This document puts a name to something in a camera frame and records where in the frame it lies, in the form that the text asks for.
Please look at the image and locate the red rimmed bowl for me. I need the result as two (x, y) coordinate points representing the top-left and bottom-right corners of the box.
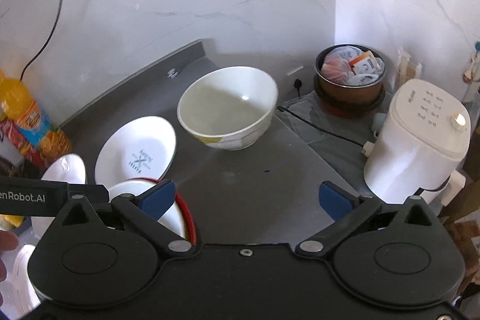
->
(108, 176), (198, 246)

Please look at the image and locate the large white sweet plate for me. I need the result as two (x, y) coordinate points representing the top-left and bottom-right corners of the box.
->
(31, 154), (87, 239)

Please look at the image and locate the small white bakery plate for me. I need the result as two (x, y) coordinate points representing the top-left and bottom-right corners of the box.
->
(94, 116), (176, 188)

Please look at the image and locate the large white ceramic bowl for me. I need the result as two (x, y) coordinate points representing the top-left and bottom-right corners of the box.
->
(176, 66), (278, 150)

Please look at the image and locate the person's left hand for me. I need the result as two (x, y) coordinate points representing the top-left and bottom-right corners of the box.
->
(0, 229), (20, 307)

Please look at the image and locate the white air fryer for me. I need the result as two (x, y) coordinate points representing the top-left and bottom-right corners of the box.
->
(363, 79), (471, 206)

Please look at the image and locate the orange juice bottle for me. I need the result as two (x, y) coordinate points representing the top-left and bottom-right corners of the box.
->
(0, 69), (74, 162)

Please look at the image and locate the brown pot with packets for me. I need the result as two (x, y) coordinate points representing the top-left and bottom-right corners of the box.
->
(314, 44), (387, 118)

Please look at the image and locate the black appliance cable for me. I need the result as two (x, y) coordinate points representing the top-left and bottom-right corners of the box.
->
(276, 78), (365, 149)

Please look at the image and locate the black power cable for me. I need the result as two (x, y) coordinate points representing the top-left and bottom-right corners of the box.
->
(19, 0), (68, 81)

